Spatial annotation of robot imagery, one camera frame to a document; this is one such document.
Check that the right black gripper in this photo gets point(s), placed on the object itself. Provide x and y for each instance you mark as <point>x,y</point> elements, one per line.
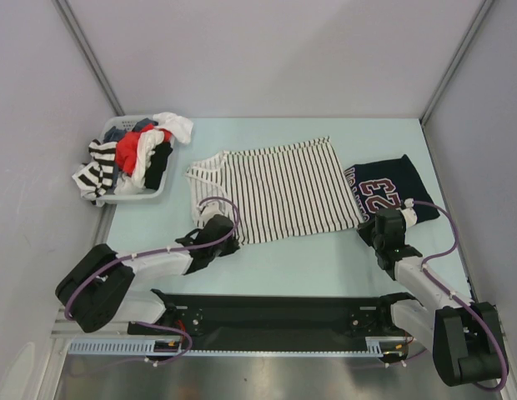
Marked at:
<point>363,231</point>

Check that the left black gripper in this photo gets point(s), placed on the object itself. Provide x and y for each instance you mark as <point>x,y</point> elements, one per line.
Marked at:
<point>231,247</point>

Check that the navy tank top red trim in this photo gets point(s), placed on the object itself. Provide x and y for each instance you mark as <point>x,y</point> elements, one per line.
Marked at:
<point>385,184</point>

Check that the thin striped white tank top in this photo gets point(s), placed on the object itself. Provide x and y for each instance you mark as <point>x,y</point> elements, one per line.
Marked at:
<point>280,192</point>

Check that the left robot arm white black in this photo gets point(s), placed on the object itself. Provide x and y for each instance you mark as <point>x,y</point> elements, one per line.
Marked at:
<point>105,287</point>

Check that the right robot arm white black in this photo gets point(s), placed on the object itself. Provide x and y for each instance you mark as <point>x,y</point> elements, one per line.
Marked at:
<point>464,337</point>

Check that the black white striped tank top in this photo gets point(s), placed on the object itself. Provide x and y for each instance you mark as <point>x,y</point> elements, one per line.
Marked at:
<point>95,178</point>

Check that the grey blue tank top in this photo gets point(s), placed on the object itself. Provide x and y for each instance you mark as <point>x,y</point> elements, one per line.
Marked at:
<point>116,127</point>

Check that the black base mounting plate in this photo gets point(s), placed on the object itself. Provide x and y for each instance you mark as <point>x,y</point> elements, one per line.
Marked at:
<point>273,324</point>

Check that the grey plastic laundry basket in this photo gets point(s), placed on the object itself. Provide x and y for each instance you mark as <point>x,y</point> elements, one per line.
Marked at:
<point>147,194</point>

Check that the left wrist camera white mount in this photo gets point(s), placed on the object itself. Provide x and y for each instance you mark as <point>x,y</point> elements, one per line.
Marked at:
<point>210,210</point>

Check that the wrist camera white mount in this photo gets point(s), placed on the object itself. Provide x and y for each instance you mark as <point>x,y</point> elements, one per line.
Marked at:
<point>408,212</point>
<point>210,210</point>

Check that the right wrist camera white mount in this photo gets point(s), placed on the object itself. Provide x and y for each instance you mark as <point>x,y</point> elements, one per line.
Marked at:
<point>408,212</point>

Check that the aluminium extrusion rail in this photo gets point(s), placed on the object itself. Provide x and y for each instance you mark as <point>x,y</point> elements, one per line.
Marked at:
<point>63,328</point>

